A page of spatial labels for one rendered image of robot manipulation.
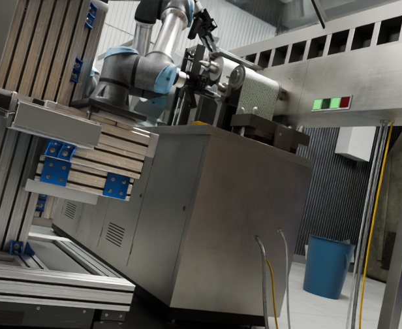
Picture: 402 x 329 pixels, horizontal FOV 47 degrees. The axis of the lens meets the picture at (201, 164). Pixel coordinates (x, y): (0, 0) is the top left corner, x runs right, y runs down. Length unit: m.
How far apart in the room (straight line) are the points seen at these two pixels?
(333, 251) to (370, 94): 2.26
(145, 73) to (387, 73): 1.09
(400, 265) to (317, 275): 2.21
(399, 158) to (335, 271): 4.01
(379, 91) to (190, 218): 1.00
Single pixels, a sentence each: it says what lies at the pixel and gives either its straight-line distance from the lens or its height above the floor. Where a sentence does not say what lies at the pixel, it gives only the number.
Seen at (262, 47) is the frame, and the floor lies 1.61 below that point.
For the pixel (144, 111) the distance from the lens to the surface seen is 3.27.
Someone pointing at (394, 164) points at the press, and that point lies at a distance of 8.03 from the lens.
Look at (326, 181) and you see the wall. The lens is 7.48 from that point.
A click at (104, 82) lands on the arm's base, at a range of 1.70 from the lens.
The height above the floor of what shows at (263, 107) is 1.14.
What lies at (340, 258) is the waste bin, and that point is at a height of 0.36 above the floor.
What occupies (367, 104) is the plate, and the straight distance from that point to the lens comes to 2.22.
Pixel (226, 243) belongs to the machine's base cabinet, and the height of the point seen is 0.41.
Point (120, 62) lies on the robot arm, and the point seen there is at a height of 0.98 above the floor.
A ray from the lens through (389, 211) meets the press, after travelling 7.88.
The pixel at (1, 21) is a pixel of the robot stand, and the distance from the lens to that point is 1.76.
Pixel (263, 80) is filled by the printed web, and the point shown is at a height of 1.27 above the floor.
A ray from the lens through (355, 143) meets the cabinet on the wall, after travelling 7.54.
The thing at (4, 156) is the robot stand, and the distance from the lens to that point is 1.77.
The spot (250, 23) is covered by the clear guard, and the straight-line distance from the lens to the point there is 3.07.
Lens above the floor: 0.57
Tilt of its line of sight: 4 degrees up
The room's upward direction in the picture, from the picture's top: 14 degrees clockwise
